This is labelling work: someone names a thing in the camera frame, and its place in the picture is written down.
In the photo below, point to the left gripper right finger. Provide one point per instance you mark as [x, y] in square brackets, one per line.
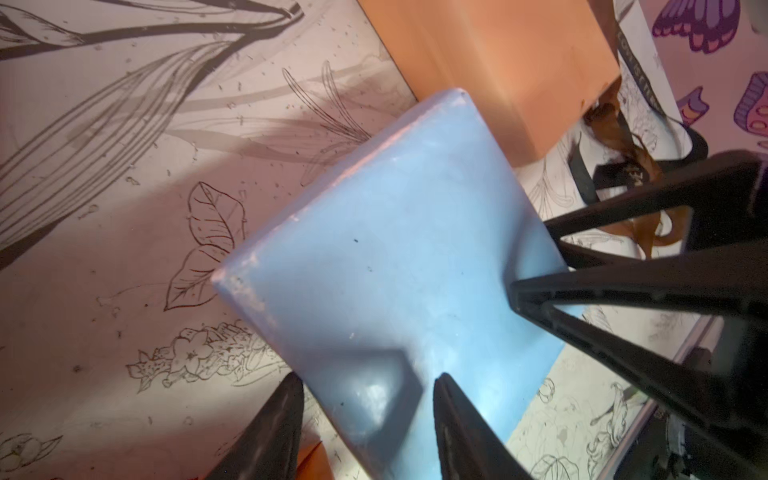
[467, 446]

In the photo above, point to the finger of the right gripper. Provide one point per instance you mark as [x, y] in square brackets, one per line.
[727, 198]
[687, 331]

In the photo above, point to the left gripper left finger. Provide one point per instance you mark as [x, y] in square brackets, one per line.
[268, 447]

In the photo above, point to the brown ribbon bow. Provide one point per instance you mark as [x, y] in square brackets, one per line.
[634, 168]

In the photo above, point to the light blue gift box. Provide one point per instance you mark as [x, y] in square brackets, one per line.
[392, 269]

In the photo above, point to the peach gift box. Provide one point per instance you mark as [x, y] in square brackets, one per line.
[533, 68]

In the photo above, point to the orange gift box front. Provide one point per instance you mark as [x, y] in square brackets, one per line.
[313, 463]

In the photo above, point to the black printed ribbon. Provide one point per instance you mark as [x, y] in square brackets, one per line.
[641, 109]

